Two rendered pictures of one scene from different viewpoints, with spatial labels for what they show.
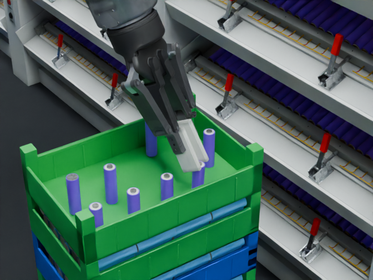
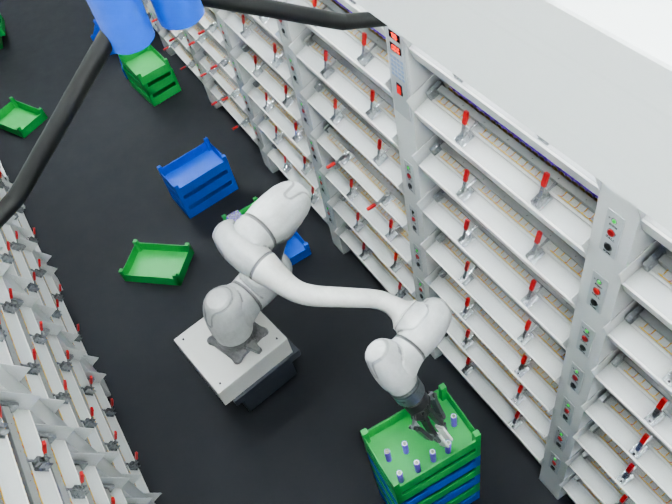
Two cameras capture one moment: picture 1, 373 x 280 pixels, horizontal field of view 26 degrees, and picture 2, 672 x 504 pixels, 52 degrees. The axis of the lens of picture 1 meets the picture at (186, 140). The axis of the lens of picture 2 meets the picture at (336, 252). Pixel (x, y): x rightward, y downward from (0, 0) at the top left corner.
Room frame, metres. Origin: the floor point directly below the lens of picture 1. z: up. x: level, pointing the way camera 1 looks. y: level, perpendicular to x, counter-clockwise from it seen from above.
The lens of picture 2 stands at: (0.14, -0.07, 2.52)
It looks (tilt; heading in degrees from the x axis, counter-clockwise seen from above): 51 degrees down; 16
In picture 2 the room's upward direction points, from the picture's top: 14 degrees counter-clockwise
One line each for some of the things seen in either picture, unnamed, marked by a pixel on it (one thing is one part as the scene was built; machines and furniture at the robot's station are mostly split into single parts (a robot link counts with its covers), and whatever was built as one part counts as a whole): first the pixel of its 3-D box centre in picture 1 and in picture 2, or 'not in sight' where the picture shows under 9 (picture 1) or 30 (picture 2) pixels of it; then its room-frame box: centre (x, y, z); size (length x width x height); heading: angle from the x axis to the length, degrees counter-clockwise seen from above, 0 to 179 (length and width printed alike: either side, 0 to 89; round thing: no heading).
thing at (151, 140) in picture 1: (151, 138); not in sight; (1.05, 0.06, 0.52); 0.02 x 0.02 x 0.06
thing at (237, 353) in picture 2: not in sight; (239, 335); (1.44, 0.78, 0.33); 0.22 x 0.18 x 0.06; 55
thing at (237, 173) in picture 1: (142, 169); (420, 437); (0.97, 0.07, 0.52); 0.30 x 0.20 x 0.08; 123
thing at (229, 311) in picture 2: not in sight; (227, 312); (1.46, 0.79, 0.47); 0.18 x 0.16 x 0.22; 145
